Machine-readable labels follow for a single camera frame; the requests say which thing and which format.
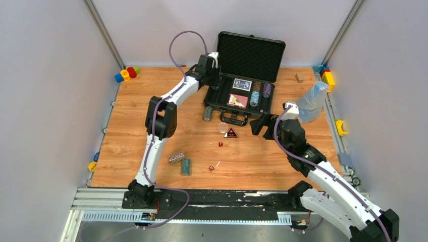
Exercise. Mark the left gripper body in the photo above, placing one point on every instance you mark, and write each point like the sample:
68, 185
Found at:
215, 77

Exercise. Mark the colourful toy blocks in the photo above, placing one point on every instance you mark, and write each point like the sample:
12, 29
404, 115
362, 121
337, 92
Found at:
127, 74
325, 75

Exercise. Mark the colourful toy blocks right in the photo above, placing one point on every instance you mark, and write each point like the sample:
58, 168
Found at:
325, 75

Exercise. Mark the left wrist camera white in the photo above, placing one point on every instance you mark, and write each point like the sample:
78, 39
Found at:
214, 56

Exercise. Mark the brown poker chip stack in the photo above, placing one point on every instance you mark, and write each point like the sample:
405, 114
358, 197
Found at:
256, 86

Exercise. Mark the light blue chip stack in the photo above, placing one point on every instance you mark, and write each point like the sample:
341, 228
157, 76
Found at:
254, 98

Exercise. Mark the yellow round tag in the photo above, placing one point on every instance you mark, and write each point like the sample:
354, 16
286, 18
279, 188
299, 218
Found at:
92, 166

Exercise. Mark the colourful toy blocks left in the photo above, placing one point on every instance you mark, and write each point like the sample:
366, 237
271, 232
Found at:
127, 74

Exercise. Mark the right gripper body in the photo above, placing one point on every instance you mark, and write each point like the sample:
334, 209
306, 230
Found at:
269, 133

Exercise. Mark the teal green chip stack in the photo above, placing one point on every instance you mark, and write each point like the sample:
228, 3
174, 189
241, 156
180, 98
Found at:
186, 167

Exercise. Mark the red playing card deck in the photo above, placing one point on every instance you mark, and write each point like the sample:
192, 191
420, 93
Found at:
238, 101

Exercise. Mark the clear plastic bag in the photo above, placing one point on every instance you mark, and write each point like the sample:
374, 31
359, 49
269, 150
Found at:
311, 103

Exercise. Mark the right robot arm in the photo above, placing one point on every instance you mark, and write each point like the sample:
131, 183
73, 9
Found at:
345, 208

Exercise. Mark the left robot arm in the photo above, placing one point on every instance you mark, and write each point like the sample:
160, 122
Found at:
161, 123

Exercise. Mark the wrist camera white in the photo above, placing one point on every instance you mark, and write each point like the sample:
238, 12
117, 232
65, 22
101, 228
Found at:
293, 110
214, 56

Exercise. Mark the blue playing card deck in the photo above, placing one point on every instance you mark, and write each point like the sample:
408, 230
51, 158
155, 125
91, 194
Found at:
244, 85

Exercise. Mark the small wooden block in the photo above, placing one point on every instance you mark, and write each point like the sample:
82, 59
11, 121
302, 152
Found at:
299, 77

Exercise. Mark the purple poker chip stack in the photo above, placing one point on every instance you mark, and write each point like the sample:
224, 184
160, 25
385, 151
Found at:
267, 87

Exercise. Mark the yellow curved toy piece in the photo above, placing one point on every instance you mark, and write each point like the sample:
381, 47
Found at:
340, 127

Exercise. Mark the black poker set case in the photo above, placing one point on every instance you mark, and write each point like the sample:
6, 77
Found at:
249, 67

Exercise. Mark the black triangular all-in marker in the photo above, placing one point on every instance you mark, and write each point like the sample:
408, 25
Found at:
230, 134

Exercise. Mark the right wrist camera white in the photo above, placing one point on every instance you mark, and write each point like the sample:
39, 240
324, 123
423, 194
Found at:
293, 110

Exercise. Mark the clear round dealer button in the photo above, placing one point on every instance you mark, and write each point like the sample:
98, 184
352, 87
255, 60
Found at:
222, 127

